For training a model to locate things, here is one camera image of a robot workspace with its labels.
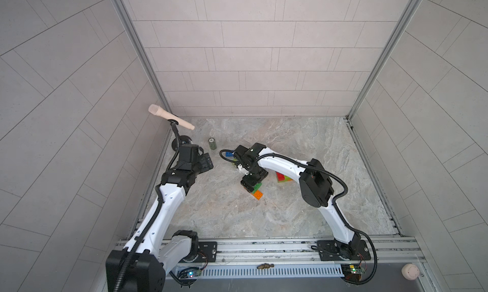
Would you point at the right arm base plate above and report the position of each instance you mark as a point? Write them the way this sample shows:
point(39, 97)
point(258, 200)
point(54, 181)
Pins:
point(330, 250)

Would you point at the circuit board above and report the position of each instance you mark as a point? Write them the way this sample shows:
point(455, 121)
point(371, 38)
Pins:
point(353, 272)
point(189, 273)

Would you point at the orange lego brick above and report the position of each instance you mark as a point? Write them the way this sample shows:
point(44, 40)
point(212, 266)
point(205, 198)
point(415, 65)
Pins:
point(257, 194)

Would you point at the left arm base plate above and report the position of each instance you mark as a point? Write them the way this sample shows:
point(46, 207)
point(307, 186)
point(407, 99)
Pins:
point(207, 252)

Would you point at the bright green lego brick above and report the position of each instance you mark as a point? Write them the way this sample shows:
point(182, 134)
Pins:
point(257, 186)

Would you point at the black microphone stand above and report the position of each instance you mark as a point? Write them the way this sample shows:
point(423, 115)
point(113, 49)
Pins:
point(179, 139)

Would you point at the metal corner profile left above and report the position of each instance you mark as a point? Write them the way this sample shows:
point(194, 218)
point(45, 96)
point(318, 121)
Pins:
point(130, 29)

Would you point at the right circuit board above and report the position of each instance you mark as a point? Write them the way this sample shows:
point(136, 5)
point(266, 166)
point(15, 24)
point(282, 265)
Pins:
point(353, 272)

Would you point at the metal corner profile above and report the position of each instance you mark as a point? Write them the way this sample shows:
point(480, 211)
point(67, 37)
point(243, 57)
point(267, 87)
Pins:
point(130, 29)
point(399, 29)

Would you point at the aluminium rail frame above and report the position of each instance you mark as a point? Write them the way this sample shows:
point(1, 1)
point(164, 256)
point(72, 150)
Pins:
point(298, 258)

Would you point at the pink round knob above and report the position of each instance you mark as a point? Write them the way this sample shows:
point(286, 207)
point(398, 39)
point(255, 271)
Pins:
point(410, 272)

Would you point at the brass fitting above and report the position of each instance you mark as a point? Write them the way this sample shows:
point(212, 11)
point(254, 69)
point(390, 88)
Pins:
point(265, 266)

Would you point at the red lego brick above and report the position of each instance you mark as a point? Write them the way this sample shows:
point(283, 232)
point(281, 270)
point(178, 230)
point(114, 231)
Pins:
point(280, 176)

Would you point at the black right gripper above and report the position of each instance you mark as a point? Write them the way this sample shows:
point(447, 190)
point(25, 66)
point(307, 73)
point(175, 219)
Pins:
point(246, 182)

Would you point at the left circuit board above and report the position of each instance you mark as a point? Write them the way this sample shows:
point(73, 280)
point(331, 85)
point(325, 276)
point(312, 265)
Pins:
point(189, 273)

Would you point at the beige microphone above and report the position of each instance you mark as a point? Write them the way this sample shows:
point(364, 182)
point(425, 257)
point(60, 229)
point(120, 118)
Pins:
point(159, 111)

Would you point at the green battery cell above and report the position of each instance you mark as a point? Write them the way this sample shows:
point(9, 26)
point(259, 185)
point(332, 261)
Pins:
point(212, 143)

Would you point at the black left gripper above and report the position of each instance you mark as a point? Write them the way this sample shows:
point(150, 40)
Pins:
point(205, 162)

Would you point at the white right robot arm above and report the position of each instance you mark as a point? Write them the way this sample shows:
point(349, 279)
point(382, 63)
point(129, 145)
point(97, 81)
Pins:
point(314, 181)

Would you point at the metal corner profile right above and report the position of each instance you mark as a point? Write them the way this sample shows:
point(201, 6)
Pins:
point(399, 29)

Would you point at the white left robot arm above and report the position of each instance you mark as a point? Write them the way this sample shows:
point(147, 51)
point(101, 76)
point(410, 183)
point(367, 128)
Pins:
point(143, 263)

